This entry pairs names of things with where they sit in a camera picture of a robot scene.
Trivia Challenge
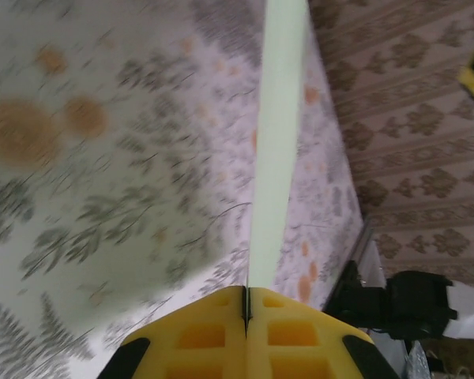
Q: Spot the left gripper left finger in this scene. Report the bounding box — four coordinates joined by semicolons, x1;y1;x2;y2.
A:
98;285;247;379

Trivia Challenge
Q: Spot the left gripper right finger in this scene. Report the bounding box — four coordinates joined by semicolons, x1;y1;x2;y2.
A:
248;287;400;379

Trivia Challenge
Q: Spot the light green paper sheet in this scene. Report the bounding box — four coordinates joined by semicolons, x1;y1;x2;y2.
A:
244;0;311;289

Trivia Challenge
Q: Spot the floral patterned table cover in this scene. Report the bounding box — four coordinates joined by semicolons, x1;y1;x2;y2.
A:
0;0;367;379

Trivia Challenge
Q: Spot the wide aluminium mounting rail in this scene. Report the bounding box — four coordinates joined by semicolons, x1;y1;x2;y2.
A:
353;215;386;286

